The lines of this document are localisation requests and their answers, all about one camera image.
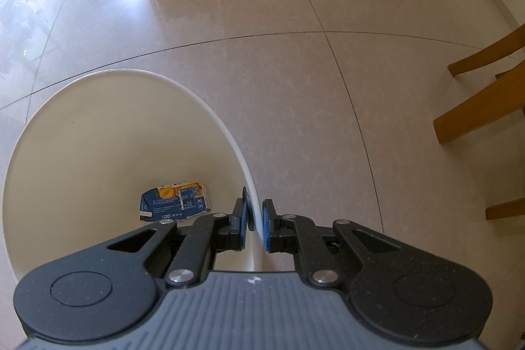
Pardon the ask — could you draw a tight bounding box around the wooden chair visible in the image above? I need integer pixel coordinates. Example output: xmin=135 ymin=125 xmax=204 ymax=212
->
xmin=433 ymin=22 xmax=525 ymax=238

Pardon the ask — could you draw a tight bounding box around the white plastic trash bin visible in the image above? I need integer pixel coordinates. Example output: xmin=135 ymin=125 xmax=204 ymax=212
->
xmin=1 ymin=68 xmax=264 ymax=338

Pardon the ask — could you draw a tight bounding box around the blue juice carton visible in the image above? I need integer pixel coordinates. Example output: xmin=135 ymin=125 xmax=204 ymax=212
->
xmin=137 ymin=182 xmax=213 ymax=223

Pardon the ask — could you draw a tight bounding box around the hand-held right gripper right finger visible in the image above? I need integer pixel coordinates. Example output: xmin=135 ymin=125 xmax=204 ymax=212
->
xmin=262 ymin=199 xmax=405 ymax=289

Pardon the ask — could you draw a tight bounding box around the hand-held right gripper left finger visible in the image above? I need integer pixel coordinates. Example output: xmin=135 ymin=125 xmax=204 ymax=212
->
xmin=104 ymin=187 xmax=252 ymax=288

